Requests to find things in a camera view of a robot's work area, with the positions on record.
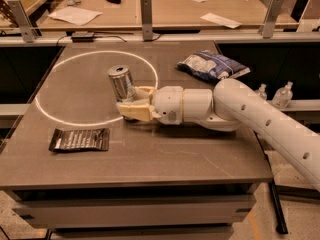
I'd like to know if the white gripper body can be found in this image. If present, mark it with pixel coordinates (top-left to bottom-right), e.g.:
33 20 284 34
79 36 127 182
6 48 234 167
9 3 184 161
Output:
152 86 183 125

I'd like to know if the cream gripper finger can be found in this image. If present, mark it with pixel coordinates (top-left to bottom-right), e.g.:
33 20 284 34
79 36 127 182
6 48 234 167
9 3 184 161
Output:
134 86 156 102
116 99 160 122

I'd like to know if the silver redbull can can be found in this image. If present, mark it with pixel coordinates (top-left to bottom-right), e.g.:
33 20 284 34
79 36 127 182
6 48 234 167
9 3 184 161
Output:
108 65 137 102

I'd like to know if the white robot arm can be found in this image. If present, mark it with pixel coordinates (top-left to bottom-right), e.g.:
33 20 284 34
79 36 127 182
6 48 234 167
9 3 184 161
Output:
117 79 320 190

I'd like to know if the black foil snack packet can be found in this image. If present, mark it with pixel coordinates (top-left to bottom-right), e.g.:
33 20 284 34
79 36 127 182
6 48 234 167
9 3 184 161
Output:
49 128 110 152

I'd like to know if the blue white snack bag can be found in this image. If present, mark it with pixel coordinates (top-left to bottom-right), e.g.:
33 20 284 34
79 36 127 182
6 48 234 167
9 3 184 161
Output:
177 50 251 83

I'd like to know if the white circle tape marking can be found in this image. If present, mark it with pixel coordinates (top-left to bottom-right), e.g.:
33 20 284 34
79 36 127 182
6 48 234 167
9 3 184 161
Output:
35 50 158 127

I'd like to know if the black power adapter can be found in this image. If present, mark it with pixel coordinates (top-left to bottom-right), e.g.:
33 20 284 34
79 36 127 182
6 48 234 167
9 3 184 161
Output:
71 32 94 43

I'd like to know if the clear sanitizer bottle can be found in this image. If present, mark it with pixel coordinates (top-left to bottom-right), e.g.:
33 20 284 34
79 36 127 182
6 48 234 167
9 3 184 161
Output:
256 84 267 100
272 81 293 109

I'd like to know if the white paper sheet left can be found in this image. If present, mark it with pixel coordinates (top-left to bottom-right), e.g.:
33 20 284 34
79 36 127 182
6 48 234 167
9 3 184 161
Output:
49 6 101 26

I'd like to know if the white paper sheet right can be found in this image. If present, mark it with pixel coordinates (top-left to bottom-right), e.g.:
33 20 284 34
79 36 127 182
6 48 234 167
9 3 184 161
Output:
201 13 240 29

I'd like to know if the black cable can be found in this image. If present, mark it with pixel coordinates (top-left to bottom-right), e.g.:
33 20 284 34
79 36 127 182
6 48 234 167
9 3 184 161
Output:
55 33 128 48

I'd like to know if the middle metal bracket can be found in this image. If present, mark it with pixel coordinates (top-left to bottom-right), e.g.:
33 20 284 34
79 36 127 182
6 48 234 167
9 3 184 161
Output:
140 0 153 41

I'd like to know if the metal bracket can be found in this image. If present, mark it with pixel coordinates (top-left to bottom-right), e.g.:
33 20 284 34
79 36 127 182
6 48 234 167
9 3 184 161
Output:
259 0 284 39
8 0 38 43
140 0 153 41

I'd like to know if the left metal bracket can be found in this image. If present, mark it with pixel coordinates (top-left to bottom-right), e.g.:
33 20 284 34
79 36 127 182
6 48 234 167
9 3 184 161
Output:
8 0 38 43

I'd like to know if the right metal bracket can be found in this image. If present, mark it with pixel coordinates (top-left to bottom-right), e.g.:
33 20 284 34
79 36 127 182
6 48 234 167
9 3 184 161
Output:
259 0 284 39

